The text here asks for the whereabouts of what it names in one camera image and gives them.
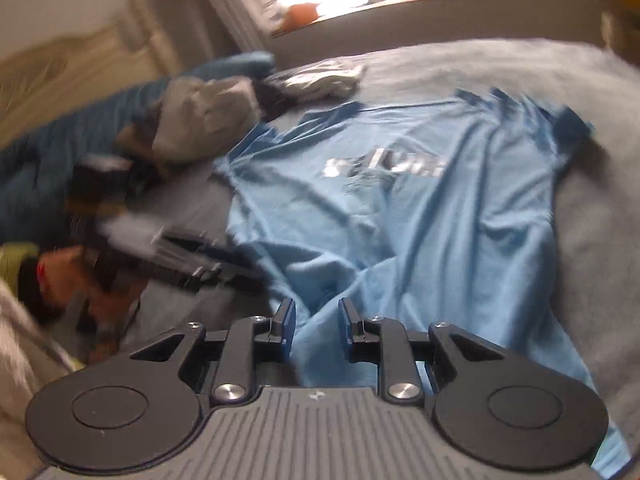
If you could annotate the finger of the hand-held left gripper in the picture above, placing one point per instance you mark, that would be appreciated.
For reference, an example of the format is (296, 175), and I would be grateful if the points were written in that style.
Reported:
(190, 240)
(200, 272)

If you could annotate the green fuzzy cloth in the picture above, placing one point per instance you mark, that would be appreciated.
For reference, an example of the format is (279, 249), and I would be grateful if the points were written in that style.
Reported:
(15, 257)

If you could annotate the dark patterned garment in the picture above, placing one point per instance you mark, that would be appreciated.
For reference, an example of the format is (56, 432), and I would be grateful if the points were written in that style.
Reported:
(137, 145)

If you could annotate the white garment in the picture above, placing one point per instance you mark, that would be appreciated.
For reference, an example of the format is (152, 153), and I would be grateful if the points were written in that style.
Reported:
(320, 80)

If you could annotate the white fluffy cloth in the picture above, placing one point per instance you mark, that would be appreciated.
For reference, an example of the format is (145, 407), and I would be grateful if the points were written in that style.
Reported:
(30, 360)

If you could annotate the window sill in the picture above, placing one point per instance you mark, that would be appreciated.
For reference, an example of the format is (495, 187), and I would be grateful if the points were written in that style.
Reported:
(400, 5)

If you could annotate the light blue t-shirt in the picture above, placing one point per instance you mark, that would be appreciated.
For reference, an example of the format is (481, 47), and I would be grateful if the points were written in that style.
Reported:
(410, 220)

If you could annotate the grey curtain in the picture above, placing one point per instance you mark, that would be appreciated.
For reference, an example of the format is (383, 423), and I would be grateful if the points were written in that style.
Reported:
(235, 10)

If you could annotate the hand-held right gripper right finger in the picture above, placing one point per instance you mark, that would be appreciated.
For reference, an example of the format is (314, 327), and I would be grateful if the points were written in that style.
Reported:
(343, 330)

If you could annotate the beige grey garment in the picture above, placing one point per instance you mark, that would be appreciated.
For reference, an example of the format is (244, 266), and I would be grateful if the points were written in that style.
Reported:
(200, 110)

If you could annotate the blue duvet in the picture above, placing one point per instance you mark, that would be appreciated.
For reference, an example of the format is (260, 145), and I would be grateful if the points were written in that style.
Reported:
(60, 145)

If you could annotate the orange object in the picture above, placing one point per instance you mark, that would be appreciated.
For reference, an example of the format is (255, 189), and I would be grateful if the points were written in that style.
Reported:
(300, 17)

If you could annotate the person's left hand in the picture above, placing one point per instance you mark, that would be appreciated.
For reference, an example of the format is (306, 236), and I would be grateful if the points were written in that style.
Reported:
(112, 310)

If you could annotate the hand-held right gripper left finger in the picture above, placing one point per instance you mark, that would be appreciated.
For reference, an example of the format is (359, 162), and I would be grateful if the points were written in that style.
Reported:
(288, 330)

